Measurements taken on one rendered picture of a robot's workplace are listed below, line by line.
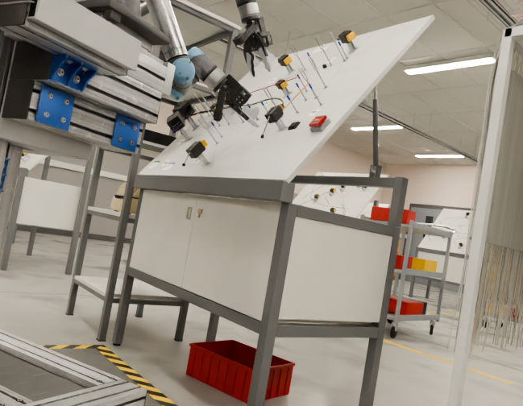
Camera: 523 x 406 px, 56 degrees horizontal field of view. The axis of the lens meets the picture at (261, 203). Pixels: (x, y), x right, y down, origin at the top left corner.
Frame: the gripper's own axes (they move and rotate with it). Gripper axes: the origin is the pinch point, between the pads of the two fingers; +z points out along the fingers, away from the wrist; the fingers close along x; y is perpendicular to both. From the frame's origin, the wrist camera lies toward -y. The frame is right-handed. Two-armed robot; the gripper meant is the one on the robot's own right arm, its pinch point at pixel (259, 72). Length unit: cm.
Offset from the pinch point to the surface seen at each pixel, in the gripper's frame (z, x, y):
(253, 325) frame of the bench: 81, -10, -44
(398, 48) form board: 5, -33, 45
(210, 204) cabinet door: 45, 25, -21
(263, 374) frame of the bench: 95, -16, -50
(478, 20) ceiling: -18, 79, 433
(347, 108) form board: 21.0, -28.4, 9.4
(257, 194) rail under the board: 40.8, -10.3, -27.0
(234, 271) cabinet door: 67, 4, -35
